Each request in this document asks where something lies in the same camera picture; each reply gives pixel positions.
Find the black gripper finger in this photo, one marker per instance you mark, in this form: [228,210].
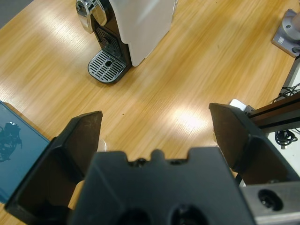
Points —
[236,140]
[65,145]

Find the clear drinking glass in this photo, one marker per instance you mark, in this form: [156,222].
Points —
[103,145]

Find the white capsule coffee machine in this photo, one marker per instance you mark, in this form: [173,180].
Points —
[145,28]

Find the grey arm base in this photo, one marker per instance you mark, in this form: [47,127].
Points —
[286,37]

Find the blue plastic tray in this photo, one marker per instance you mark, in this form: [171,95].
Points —
[28,150]

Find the clear liquid spill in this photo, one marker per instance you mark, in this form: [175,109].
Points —
[9,140]

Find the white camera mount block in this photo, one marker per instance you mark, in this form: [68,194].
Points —
[237,104]

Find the dark camera post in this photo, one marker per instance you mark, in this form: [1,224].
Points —
[276,114]

